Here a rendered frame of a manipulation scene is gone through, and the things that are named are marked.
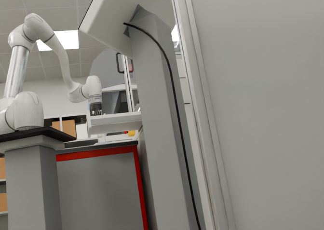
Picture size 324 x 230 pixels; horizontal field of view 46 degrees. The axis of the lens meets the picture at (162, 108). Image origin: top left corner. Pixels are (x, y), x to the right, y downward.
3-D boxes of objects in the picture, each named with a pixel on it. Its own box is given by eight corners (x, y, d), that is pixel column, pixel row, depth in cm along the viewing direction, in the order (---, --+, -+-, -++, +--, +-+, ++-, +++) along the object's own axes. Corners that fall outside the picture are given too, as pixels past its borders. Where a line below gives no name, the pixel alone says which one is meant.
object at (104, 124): (91, 126, 227) (90, 115, 229) (90, 135, 251) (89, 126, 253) (156, 118, 236) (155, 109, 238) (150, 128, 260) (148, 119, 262)
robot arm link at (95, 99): (90, 94, 266) (91, 102, 265) (103, 94, 270) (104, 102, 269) (87, 99, 274) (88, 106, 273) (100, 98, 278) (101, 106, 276)
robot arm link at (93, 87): (105, 95, 274) (92, 101, 281) (103, 75, 278) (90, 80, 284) (95, 93, 265) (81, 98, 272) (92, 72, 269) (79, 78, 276)
